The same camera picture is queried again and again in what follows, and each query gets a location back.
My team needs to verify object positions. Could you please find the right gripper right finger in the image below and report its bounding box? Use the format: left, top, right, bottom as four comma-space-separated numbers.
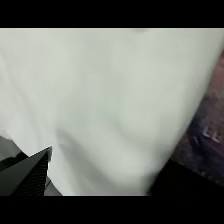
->
148, 158, 224, 197

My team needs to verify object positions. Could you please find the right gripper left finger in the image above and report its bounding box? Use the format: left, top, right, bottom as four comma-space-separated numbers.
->
0, 145, 53, 197

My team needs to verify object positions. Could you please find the pale green shirt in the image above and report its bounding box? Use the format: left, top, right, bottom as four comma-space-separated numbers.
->
0, 28, 224, 197

